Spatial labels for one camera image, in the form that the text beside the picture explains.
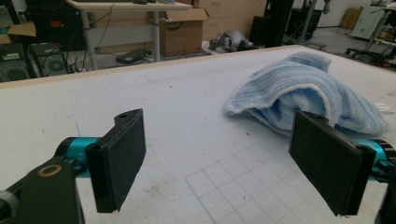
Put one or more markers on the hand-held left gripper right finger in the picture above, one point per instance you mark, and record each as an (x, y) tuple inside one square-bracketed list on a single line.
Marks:
[(330, 165)]

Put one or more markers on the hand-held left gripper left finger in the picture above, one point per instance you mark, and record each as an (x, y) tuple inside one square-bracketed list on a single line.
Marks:
[(120, 161)]

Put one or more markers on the light blue striped towel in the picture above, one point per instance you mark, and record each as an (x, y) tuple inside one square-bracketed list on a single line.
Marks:
[(295, 81)]

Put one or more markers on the white foam mat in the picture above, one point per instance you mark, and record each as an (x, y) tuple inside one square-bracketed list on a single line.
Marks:
[(186, 109)]

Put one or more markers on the black flat device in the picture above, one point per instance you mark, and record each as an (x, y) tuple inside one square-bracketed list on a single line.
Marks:
[(132, 57)]

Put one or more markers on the black computer tower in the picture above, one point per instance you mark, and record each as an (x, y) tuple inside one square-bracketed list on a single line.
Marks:
[(14, 67), (49, 60)]

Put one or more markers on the open cardboard box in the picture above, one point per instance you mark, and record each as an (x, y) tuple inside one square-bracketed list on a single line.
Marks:
[(180, 37)]

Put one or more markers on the black cabinet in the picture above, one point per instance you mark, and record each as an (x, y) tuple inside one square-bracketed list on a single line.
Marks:
[(59, 28)]

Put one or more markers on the white panel cart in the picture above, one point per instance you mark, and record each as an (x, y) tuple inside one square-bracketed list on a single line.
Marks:
[(369, 21)]

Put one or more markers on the grey helmet headset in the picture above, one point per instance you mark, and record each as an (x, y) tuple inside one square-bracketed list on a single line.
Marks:
[(233, 39)]

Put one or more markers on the cardboard flap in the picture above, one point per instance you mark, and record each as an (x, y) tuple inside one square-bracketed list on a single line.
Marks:
[(21, 30)]

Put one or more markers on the large cardboard boxes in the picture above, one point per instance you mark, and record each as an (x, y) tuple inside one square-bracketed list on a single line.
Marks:
[(230, 15)]

